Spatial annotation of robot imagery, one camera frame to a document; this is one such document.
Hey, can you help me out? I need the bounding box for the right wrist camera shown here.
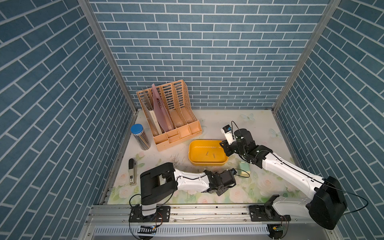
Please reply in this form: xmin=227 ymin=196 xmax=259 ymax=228
xmin=221 ymin=125 xmax=235 ymax=145

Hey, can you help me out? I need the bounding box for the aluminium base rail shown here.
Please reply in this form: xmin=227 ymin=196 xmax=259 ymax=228
xmin=79 ymin=204 xmax=343 ymax=240

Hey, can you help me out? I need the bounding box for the purple folder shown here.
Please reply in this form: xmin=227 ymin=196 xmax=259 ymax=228
xmin=152 ymin=84 xmax=174 ymax=132

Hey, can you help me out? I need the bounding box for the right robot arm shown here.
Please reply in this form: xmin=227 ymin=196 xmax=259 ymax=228
xmin=220 ymin=125 xmax=348 ymax=230

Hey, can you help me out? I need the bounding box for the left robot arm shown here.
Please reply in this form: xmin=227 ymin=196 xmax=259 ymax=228
xmin=129 ymin=162 xmax=237 ymax=223

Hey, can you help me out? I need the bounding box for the beige file book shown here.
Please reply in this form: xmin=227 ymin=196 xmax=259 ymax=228
xmin=149 ymin=110 xmax=163 ymax=135

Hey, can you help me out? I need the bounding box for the peach desk file organizer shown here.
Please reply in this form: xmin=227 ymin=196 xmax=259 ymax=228
xmin=137 ymin=80 xmax=203 ymax=151

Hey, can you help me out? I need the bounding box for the green eraser box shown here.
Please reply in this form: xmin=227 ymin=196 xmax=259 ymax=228
xmin=239 ymin=162 xmax=250 ymax=174

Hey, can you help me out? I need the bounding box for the black silver stapler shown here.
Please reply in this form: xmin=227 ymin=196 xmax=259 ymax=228
xmin=129 ymin=158 xmax=137 ymax=186

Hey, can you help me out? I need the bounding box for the yellow plastic storage box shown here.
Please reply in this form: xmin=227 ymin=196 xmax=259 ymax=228
xmin=188 ymin=140 xmax=229 ymax=167

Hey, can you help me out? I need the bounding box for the blue-lid pencil tube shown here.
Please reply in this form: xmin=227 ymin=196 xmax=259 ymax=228
xmin=131 ymin=124 xmax=151 ymax=151

